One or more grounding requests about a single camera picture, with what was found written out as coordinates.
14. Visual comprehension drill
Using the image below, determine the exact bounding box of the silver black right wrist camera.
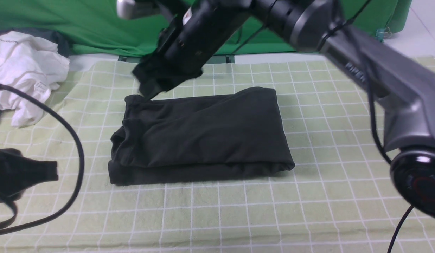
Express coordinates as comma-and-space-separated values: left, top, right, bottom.
116, 0, 174, 21

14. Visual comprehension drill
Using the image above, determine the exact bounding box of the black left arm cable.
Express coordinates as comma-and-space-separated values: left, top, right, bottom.
0, 84, 85, 236

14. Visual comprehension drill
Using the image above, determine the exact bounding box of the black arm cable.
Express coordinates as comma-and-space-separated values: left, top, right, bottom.
0, 84, 85, 236
231, 0, 415, 253

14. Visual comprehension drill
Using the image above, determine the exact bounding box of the blue binder clip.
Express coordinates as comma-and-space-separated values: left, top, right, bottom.
375, 27, 393, 42

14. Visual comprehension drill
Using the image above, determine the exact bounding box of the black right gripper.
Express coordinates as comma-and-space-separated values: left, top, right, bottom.
132, 0, 252, 100

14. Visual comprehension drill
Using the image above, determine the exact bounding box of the green checkered table cloth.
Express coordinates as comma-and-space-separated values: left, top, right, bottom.
0, 61, 409, 253

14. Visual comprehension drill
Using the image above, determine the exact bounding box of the green backdrop cloth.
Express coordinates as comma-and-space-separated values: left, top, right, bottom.
0, 0, 412, 56

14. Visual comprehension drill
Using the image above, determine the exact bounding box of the dark gray long-sleeved shirt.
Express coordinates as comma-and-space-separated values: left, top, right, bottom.
108, 87, 295, 186

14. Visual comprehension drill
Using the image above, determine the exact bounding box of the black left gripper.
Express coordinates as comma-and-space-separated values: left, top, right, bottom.
0, 148, 58, 201

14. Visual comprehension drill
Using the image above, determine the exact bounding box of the dark gray garment behind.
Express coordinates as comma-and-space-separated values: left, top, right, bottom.
0, 27, 73, 58

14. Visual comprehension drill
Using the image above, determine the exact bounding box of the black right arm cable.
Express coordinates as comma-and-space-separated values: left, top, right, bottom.
231, 0, 415, 253

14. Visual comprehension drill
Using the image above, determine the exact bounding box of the white crumpled shirt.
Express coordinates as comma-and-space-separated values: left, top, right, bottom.
0, 31, 70, 128

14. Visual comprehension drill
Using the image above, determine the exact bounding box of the gray black right robot arm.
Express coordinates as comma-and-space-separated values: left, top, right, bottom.
116, 0, 435, 218

